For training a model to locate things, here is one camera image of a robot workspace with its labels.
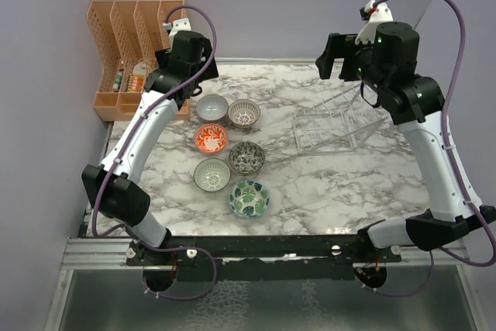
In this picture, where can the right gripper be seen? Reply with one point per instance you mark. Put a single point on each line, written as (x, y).
(340, 46)

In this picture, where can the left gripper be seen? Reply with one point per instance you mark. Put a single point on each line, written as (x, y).
(163, 56)

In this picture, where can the grey blue bowl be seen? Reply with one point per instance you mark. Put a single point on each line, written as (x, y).
(212, 108)

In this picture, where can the white brown lattice bowl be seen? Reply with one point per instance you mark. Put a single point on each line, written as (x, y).
(243, 113)

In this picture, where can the orange white floral bowl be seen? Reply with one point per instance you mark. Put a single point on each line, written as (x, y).
(211, 138)

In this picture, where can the dark floral pink bowl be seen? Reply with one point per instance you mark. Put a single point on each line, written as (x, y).
(246, 157)

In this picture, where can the white green patterned bowl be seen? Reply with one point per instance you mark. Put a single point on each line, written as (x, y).
(212, 175)

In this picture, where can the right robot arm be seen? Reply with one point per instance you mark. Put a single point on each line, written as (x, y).
(415, 103)

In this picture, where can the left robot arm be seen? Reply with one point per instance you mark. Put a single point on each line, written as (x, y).
(112, 186)

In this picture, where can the clear acrylic dish rack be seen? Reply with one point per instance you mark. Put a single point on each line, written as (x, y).
(342, 123)

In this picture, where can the orange white box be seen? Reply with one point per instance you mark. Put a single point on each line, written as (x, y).
(137, 77)

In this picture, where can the orange plastic file organizer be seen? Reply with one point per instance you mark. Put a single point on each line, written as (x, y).
(131, 31)

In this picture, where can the small bottles in organizer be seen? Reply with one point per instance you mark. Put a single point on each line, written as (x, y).
(119, 77)

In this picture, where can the green leaf pattern bowl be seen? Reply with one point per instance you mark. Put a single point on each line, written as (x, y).
(249, 199)

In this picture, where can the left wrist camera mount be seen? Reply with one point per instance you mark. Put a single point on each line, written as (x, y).
(174, 27)

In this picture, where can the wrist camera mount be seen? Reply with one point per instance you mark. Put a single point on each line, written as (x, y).
(373, 15)
(174, 27)

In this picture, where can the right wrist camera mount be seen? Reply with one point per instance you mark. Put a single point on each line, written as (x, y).
(373, 15)

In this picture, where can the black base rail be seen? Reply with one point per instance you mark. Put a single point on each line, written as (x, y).
(261, 258)

